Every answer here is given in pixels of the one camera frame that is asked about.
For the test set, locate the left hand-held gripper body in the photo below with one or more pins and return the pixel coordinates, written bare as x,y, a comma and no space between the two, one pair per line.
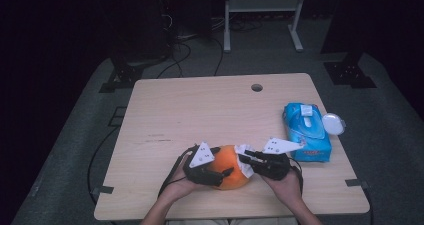
201,156

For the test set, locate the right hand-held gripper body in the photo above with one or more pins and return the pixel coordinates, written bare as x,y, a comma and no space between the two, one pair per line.
276,165

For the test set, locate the white wet wipe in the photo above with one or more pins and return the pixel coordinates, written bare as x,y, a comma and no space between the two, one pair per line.
246,171

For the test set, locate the orange plush toy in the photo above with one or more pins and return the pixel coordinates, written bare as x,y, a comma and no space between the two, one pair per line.
226,158

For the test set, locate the blue wet wipes pack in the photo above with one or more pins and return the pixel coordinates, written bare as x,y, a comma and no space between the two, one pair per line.
296,128

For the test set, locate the person's right hand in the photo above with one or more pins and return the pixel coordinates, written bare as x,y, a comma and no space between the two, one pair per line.
288,188

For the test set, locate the person's left hand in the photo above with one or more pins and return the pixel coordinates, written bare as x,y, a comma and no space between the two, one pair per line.
180,185

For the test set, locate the grey tape strip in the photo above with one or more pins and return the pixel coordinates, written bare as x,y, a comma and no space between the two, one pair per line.
356,183
101,189

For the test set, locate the black stand base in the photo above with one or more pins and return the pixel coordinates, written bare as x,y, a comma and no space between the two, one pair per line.
348,74
121,78

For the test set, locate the white metal stand frame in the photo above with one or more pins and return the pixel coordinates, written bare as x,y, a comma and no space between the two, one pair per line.
260,4

